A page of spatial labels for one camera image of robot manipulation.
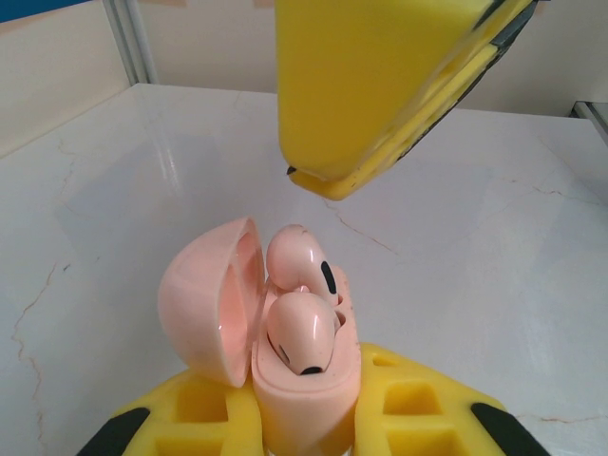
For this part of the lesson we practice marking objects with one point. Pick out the pink earbud charging case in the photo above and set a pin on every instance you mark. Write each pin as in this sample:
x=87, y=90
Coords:
x=199, y=294

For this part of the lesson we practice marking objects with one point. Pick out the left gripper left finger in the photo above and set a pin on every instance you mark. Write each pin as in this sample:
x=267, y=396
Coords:
x=166, y=404

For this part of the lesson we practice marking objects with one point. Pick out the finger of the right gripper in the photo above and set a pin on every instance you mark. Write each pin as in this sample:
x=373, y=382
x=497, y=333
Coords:
x=342, y=95

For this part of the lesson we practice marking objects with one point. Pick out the aluminium corner post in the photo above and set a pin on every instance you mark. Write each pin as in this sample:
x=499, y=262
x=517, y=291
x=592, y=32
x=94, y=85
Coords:
x=130, y=43

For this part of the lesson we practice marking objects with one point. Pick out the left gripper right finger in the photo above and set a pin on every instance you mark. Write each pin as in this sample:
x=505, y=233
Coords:
x=451, y=418

